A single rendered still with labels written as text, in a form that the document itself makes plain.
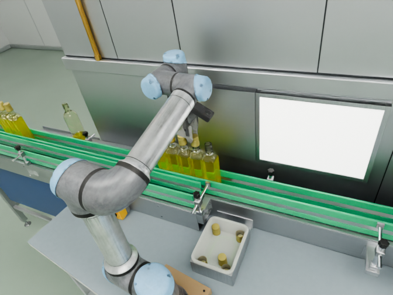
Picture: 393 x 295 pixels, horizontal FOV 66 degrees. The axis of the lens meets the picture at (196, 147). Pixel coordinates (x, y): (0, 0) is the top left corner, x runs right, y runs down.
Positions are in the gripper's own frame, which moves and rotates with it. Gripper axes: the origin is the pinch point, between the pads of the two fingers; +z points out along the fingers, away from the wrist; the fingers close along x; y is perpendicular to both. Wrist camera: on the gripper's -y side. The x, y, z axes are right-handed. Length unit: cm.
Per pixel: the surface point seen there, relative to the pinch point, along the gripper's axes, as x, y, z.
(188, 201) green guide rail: 13.2, 0.4, 23.8
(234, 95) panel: -12.0, -13.8, -14.2
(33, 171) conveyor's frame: 15, 99, 32
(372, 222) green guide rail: 4, -67, 21
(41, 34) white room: -311, 481, 83
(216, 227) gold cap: 15.0, -12.2, 34.6
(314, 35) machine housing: -15, -40, -36
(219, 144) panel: -12.1, -4.8, 12.2
